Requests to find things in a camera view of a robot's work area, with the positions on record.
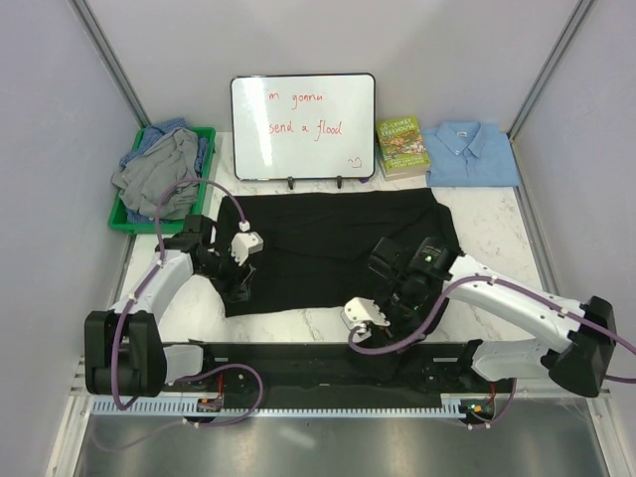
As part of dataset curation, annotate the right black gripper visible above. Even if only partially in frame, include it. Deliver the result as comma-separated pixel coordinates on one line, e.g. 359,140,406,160
365,277,426,354

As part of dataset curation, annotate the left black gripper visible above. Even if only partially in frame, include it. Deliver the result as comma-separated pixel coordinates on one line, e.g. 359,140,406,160
196,240,255,303

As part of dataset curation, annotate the black long sleeve shirt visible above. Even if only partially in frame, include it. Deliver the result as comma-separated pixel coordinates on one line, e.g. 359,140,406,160
216,189,459,317

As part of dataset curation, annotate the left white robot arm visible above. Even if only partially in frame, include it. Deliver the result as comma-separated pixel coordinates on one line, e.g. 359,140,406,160
84,215,263,407

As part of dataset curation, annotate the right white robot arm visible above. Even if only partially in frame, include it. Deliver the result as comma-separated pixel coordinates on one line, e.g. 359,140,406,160
366,238,617,398

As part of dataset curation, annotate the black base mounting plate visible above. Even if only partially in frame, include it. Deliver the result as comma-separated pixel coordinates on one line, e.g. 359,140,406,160
171,343,513,407

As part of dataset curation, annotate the grey crumpled shirt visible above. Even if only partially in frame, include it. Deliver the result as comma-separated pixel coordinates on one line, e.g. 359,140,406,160
111,128,199,219

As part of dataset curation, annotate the green plastic bin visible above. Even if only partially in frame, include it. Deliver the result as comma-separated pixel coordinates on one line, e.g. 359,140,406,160
107,126,218,236

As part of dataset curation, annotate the green treehouse book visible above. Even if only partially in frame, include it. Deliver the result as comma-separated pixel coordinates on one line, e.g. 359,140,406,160
376,116,430,181

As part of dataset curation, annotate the folded light blue shirt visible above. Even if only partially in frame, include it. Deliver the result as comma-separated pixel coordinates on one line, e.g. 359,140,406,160
422,121,520,188

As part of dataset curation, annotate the white whiteboard with red writing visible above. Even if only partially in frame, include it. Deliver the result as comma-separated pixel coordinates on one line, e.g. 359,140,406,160
230,73,376,181

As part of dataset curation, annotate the blue checked shirt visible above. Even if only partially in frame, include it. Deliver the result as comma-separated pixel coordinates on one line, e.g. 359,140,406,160
118,116,210,225

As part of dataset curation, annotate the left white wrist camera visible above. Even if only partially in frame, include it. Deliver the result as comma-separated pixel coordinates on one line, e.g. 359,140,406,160
230,232,264,266

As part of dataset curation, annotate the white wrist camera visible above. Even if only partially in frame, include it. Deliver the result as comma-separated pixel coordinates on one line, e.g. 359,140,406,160
341,297,391,333
230,232,264,266

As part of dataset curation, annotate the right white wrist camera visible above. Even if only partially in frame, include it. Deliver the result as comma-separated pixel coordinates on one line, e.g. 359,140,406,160
341,297,391,333

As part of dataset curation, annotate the light blue cable duct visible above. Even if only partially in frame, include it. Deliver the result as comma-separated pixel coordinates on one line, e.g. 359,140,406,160
90,393,495,418

